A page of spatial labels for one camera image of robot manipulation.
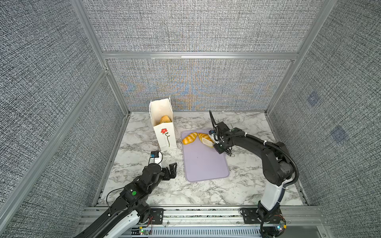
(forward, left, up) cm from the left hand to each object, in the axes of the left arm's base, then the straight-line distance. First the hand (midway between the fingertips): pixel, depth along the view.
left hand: (170, 165), depth 78 cm
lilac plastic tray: (+7, -19, -13) cm, 24 cm away
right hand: (+15, -30, -9) cm, 35 cm away
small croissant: (+23, -11, -9) cm, 28 cm away
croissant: (+24, -19, -8) cm, 32 cm away
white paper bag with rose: (+35, +6, +6) cm, 36 cm away
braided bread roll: (+35, +4, -1) cm, 35 cm away
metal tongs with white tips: (+8, -33, -2) cm, 34 cm away
